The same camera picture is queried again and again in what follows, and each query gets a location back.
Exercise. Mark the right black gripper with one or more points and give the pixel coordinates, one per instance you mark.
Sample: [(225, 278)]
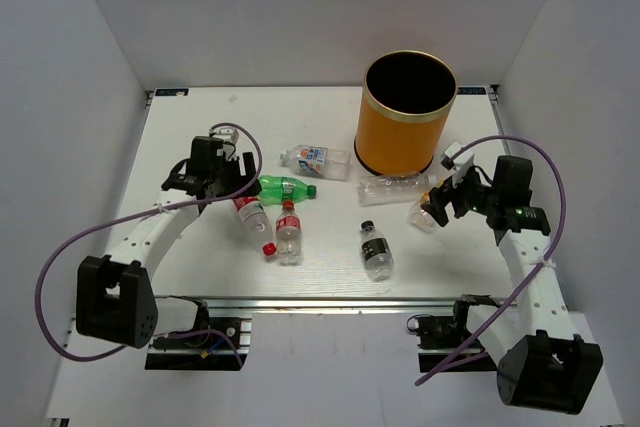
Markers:
[(441, 196)]

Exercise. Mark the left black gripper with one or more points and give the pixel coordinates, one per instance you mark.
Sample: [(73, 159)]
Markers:
[(234, 163)]

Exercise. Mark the small clear bottle orange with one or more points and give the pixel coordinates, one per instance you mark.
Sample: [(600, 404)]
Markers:
[(421, 219)]

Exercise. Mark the green plastic bottle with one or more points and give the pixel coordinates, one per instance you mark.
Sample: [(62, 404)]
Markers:
[(275, 190)]

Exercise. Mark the clear crushed bottle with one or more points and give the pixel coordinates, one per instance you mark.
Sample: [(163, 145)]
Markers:
[(394, 189)]

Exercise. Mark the red label bottle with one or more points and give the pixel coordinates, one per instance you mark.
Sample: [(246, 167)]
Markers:
[(288, 235), (256, 223)]

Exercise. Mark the clear bottle blue orange label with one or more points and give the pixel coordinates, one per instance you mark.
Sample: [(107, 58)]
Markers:
[(317, 162)]

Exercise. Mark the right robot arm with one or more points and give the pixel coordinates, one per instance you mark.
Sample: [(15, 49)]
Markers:
[(542, 361)]

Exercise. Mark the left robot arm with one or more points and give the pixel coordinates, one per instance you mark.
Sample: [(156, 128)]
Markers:
[(115, 301)]

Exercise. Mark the orange cylindrical bin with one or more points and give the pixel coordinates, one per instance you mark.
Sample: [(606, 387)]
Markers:
[(407, 96)]

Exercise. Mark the black label small bottle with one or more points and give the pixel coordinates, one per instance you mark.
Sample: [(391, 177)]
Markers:
[(375, 252)]

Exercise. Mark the red label bottle upright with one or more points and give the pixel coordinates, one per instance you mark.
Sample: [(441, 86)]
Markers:
[(288, 235)]

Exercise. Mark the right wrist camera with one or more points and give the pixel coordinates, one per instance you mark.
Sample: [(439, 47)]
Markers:
[(456, 158)]

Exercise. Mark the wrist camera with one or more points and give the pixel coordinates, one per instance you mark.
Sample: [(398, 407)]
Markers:
[(227, 135), (456, 158)]

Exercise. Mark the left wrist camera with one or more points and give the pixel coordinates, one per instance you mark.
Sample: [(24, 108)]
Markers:
[(227, 135)]

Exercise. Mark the aluminium table rail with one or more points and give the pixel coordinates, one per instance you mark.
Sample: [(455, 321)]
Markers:
[(334, 305)]

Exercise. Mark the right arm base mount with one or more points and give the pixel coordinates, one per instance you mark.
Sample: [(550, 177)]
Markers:
[(438, 335)]

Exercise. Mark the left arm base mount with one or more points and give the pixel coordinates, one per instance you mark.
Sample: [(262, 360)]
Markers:
[(196, 335)]

